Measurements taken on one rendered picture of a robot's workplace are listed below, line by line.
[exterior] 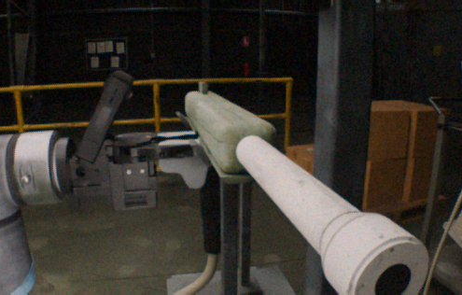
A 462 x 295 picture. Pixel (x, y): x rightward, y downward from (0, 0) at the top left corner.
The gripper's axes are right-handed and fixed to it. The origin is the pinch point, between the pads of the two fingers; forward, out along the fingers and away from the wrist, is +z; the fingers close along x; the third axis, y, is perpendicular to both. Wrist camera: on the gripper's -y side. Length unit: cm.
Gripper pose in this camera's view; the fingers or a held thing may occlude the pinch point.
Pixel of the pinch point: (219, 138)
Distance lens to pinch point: 45.8
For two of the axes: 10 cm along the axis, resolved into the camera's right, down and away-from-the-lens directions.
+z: 9.8, -0.7, 2.1
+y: 0.2, 9.8, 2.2
